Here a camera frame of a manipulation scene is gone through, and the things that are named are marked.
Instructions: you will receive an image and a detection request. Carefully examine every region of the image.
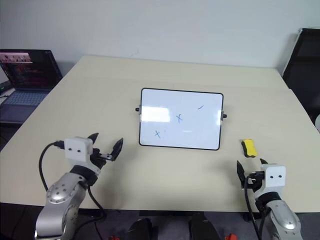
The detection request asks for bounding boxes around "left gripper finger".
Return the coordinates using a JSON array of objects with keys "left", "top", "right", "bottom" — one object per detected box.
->
[
  {"left": 109, "top": 137, "right": 124, "bottom": 162},
  {"left": 87, "top": 132, "right": 100, "bottom": 145}
]

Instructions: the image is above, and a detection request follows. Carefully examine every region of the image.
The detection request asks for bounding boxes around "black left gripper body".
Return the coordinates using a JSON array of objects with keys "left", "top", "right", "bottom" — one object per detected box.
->
[{"left": 90, "top": 147, "right": 113, "bottom": 173}]

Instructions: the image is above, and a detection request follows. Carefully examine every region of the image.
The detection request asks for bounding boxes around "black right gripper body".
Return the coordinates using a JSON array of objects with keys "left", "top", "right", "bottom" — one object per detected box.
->
[{"left": 243, "top": 170, "right": 267, "bottom": 193}]

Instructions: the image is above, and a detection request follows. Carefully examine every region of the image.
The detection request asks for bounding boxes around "yellow and black eraser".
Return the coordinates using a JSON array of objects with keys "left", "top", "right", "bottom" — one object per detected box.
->
[{"left": 240, "top": 138, "right": 259, "bottom": 159}]

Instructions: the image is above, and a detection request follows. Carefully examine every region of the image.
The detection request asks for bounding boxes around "dark rounded shape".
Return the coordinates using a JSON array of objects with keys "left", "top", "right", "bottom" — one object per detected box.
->
[
  {"left": 188, "top": 212, "right": 220, "bottom": 240},
  {"left": 127, "top": 217, "right": 154, "bottom": 240}
]

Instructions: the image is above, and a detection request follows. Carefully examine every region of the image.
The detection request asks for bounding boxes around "small black-framed whiteboard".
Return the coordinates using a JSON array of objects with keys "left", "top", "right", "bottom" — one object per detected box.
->
[{"left": 134, "top": 87, "right": 228, "bottom": 152}]

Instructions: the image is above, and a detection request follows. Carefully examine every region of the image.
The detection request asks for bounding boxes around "open dark laptop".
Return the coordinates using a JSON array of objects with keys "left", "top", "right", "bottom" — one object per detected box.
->
[{"left": 0, "top": 49, "right": 64, "bottom": 124}]

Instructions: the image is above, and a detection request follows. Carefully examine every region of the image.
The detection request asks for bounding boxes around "black office chair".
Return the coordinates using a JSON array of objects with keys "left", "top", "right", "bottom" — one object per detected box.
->
[{"left": 281, "top": 27, "right": 320, "bottom": 127}]

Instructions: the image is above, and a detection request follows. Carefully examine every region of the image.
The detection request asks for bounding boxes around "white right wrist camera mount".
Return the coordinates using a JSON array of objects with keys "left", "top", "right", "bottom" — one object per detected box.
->
[{"left": 254, "top": 163, "right": 287, "bottom": 199}]

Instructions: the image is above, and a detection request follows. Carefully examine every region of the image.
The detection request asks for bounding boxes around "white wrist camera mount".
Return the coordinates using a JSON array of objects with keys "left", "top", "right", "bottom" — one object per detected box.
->
[
  {"left": 254, "top": 163, "right": 287, "bottom": 199},
  {"left": 64, "top": 136, "right": 101, "bottom": 176}
]

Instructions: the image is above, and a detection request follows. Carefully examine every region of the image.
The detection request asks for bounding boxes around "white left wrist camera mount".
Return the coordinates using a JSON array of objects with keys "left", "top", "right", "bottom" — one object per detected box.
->
[{"left": 64, "top": 136, "right": 101, "bottom": 176}]

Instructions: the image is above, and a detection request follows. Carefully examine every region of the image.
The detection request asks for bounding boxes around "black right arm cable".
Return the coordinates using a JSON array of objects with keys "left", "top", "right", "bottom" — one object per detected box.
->
[{"left": 243, "top": 172, "right": 266, "bottom": 240}]

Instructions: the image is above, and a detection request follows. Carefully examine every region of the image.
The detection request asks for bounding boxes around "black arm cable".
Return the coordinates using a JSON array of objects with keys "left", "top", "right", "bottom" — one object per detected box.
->
[
  {"left": 38, "top": 140, "right": 107, "bottom": 221},
  {"left": 243, "top": 172, "right": 266, "bottom": 240}
]

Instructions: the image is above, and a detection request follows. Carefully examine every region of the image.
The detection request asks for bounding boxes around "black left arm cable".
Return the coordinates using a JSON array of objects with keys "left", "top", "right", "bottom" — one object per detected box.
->
[{"left": 38, "top": 140, "right": 107, "bottom": 221}]

